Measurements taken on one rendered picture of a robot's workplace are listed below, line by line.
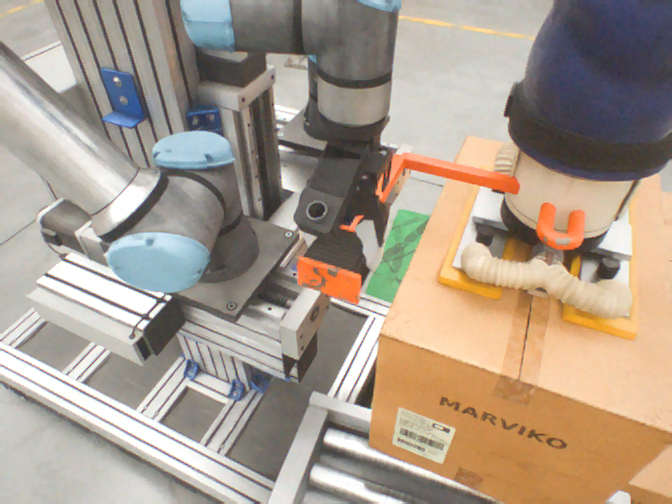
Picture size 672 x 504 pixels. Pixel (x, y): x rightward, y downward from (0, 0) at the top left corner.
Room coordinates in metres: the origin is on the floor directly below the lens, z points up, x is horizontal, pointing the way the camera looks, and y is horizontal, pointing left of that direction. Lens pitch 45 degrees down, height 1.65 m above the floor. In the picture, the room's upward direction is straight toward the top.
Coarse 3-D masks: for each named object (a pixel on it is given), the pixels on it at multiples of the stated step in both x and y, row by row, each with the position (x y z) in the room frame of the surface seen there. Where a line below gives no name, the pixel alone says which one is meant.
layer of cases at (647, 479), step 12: (456, 156) 1.68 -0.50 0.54; (660, 456) 0.45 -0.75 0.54; (648, 468) 0.42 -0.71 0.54; (660, 468) 0.42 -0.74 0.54; (636, 480) 0.39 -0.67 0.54; (648, 480) 0.39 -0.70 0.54; (660, 480) 0.39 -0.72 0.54; (624, 492) 0.38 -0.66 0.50; (636, 492) 0.38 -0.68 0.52; (648, 492) 0.37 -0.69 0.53; (660, 492) 0.37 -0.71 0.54
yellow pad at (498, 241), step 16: (496, 192) 0.70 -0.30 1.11; (464, 224) 0.63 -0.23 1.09; (480, 224) 0.63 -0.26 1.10; (464, 240) 0.59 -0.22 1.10; (480, 240) 0.57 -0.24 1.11; (496, 240) 0.59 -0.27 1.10; (512, 240) 0.59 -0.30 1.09; (448, 256) 0.55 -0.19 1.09; (496, 256) 0.55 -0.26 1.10; (448, 272) 0.52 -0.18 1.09; (464, 272) 0.52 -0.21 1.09; (464, 288) 0.49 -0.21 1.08; (480, 288) 0.49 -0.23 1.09; (496, 288) 0.48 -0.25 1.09
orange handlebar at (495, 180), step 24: (408, 168) 0.66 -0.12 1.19; (432, 168) 0.64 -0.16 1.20; (456, 168) 0.63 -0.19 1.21; (480, 168) 0.63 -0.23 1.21; (384, 192) 0.57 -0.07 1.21; (360, 216) 0.51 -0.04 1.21; (552, 216) 0.51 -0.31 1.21; (576, 216) 0.51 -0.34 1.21; (552, 240) 0.47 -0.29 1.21; (576, 240) 0.47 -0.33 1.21
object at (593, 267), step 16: (576, 256) 0.55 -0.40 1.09; (592, 256) 0.55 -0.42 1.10; (608, 256) 0.55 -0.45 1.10; (576, 272) 0.52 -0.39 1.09; (592, 272) 0.51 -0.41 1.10; (608, 272) 0.49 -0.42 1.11; (624, 272) 0.51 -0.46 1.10; (576, 320) 0.43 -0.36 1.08; (592, 320) 0.42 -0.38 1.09; (608, 320) 0.42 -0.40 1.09; (624, 320) 0.42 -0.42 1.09; (624, 336) 0.40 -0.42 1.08
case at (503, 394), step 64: (448, 192) 0.75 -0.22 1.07; (640, 192) 0.75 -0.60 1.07; (512, 256) 0.57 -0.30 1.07; (640, 256) 0.57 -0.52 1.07; (448, 320) 0.44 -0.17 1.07; (512, 320) 0.44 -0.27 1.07; (640, 320) 0.43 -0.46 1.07; (384, 384) 0.41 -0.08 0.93; (448, 384) 0.37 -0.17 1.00; (512, 384) 0.34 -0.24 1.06; (576, 384) 0.33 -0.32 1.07; (640, 384) 0.33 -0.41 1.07; (384, 448) 0.40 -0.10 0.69; (448, 448) 0.36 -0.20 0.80; (512, 448) 0.32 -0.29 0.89; (576, 448) 0.29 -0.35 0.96; (640, 448) 0.27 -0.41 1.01
